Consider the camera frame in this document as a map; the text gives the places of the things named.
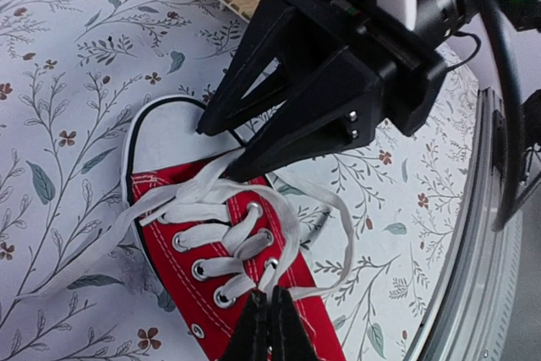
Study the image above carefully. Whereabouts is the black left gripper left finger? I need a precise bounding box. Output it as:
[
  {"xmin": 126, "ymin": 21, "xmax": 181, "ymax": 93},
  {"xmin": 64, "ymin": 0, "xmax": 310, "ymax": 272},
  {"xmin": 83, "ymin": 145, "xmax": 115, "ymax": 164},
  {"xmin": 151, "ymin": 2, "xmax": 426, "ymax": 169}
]
[{"xmin": 221, "ymin": 291, "xmax": 268, "ymax": 361}]

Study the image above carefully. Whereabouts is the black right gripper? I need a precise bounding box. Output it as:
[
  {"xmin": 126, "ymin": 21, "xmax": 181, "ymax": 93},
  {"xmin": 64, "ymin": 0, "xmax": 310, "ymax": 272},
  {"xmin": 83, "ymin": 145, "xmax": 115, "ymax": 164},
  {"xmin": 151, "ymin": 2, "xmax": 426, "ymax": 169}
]
[{"xmin": 223, "ymin": 0, "xmax": 541, "ymax": 183}]

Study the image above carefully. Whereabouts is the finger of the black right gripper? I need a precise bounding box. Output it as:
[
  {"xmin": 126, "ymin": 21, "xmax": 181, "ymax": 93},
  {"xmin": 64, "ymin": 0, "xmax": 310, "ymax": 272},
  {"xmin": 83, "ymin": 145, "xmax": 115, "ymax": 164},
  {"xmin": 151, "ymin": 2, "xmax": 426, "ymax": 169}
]
[{"xmin": 197, "ymin": 0, "xmax": 351, "ymax": 135}]

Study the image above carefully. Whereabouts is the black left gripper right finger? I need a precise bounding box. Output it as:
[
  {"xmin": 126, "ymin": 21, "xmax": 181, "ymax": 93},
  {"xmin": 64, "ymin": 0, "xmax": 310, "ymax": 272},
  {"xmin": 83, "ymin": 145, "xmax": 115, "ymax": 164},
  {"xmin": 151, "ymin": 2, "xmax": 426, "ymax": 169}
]
[{"xmin": 270, "ymin": 287, "xmax": 319, "ymax": 361}]

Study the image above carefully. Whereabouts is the red canvas sneaker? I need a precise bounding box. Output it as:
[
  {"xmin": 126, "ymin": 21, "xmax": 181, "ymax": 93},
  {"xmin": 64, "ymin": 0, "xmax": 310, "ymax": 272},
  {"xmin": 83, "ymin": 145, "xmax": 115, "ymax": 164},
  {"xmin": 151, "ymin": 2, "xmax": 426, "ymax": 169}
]
[{"xmin": 117, "ymin": 96, "xmax": 344, "ymax": 360}]

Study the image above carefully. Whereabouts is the white shoelace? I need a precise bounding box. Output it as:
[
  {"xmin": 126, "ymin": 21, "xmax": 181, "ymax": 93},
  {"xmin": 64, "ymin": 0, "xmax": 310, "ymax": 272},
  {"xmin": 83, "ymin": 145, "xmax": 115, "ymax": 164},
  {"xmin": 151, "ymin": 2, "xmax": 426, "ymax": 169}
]
[{"xmin": 17, "ymin": 151, "xmax": 355, "ymax": 309}]

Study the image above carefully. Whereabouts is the floral patterned table mat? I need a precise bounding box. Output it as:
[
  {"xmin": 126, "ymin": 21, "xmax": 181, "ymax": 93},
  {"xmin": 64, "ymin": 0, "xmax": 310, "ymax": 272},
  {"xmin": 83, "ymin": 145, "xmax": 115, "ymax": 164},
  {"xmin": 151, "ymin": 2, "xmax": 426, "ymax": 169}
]
[{"xmin": 1, "ymin": 0, "xmax": 478, "ymax": 360}]

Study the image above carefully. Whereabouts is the aluminium front rail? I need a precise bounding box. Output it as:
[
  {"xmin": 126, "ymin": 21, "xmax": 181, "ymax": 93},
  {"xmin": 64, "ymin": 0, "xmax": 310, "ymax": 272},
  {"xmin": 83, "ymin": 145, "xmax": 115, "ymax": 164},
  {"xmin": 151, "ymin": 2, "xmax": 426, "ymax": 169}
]
[{"xmin": 406, "ymin": 88, "xmax": 523, "ymax": 360}]

